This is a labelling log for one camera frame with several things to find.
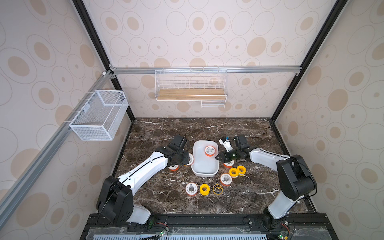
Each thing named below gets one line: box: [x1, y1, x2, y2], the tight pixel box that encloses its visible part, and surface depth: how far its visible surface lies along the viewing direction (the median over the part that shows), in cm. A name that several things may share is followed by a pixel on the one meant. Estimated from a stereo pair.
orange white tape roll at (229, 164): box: [223, 160, 235, 168], surface depth 94 cm
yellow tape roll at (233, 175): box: [228, 167, 239, 179], surface depth 91 cm
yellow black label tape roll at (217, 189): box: [212, 184, 223, 195], surface depth 85 cm
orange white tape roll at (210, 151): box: [204, 145, 216, 157], surface depth 101 cm
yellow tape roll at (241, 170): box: [236, 165, 247, 176], surface depth 92 cm
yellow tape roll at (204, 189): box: [199, 183, 210, 196], surface depth 85 cm
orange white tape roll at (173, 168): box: [168, 164, 180, 172], surface depth 94 cm
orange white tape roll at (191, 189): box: [185, 182, 198, 197], surface depth 85 cm
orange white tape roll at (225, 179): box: [220, 173, 233, 187], surface depth 89 cm
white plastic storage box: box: [191, 140, 219, 178], surface depth 99 cm
